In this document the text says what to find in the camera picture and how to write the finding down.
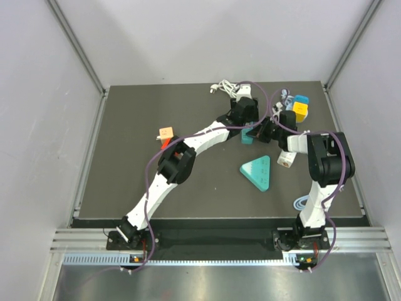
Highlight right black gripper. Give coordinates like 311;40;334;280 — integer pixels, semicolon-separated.
246;116;283;144

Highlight teal rectangular power strip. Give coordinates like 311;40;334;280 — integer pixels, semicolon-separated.
241;128;254;145

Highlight teal triangular power strip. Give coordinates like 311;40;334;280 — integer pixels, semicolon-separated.
239;156;271;192

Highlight white cube plug adapter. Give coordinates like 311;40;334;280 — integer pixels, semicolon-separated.
277;150;297;168

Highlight yellow cube plug adapter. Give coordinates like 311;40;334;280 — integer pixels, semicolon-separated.
292;102;308;123

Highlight peach cube plug adapter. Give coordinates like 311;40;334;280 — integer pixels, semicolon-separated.
156;127;174;140

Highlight red cube plug adapter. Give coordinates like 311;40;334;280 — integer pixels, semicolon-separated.
160;137;172;150

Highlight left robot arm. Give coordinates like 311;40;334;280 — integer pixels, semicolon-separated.
117;97;259;249

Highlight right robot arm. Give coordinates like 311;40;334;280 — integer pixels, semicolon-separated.
247;110;355;248

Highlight blue cube plug adapter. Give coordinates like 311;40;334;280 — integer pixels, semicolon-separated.
293;95;310;105

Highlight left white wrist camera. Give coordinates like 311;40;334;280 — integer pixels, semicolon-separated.
236;84;252;102

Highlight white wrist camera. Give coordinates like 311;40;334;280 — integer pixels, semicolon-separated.
236;84;252;102
271;101;284;121

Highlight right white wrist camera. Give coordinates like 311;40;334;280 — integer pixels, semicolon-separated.
271;101;284;121

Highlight light blue coiled cable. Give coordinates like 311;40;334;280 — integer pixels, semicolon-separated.
280;88;294;110

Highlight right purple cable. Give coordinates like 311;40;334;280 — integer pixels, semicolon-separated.
269;89;348;273

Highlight purple cable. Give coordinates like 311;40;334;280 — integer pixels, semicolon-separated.
118;80;271;273
269;89;348;273

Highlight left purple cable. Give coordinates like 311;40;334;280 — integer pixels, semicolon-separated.
118;80;271;273

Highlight white slotted cable duct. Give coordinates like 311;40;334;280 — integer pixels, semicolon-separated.
63;253;313;267

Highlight front aluminium frame rail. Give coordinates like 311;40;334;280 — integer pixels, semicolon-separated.
51;227;392;253

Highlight right aluminium frame post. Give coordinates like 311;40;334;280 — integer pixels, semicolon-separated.
323;0;383;92

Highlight aluminium frame post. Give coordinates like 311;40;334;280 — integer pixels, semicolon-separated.
323;0;383;92
45;0;106;96

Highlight left aluminium frame post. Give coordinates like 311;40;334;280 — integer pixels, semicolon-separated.
45;0;106;96

